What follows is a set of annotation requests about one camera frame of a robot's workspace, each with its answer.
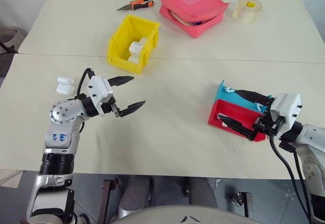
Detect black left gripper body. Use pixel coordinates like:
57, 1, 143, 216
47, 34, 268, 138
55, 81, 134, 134
100, 96, 122, 118

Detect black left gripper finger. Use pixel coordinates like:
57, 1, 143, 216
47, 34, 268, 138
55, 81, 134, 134
107, 75, 135, 87
118, 100, 147, 118

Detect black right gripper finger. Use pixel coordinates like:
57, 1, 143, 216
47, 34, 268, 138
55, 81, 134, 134
218, 114, 257, 140
234, 89, 276, 106

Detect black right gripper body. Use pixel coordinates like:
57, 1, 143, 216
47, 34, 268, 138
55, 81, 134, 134
250, 105, 284, 142

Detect yellow plastic bin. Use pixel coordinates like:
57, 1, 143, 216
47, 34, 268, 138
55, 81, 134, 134
106, 14, 161, 75

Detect red plastic bin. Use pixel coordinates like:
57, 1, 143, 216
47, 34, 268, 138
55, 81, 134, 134
207, 99, 268, 143

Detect orange black pliers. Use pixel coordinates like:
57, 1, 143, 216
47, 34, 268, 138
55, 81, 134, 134
116, 0, 155, 12

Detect clear tape roll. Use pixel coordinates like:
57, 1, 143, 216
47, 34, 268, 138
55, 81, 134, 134
232, 0, 264, 25

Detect silver robot torso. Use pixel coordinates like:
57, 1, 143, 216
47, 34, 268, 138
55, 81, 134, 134
118, 204, 266, 224

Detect pink fabric pouch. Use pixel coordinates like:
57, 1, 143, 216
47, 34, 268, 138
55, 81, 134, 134
158, 0, 230, 40

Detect grey round stand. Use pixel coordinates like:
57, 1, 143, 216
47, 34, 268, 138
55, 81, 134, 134
0, 26, 26, 55

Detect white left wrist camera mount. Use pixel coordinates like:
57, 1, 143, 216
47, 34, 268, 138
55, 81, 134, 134
89, 76, 114, 116

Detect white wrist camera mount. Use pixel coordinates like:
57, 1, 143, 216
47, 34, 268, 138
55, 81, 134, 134
269, 93, 302, 135
89, 76, 114, 116

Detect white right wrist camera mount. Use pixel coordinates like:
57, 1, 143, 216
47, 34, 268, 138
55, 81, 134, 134
269, 93, 302, 135

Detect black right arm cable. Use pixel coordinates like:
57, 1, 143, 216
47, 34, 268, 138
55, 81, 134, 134
269, 133, 313, 224

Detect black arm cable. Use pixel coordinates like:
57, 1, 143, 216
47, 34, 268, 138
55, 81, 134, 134
269, 133, 313, 224
75, 68, 95, 102

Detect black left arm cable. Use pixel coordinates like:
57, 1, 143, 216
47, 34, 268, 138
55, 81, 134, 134
75, 68, 95, 102

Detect rusty metal frame bar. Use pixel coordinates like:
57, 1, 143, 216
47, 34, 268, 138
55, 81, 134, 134
232, 191, 255, 220
97, 177, 120, 224

